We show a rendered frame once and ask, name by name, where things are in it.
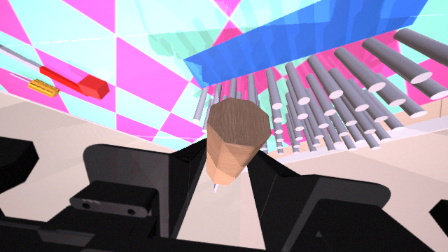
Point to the yellow ribbed screwdriver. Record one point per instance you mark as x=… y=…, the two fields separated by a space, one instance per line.
x=40 y=86

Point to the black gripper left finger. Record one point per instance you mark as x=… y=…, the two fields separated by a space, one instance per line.
x=174 y=175

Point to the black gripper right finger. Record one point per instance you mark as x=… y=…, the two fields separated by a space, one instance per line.
x=284 y=199

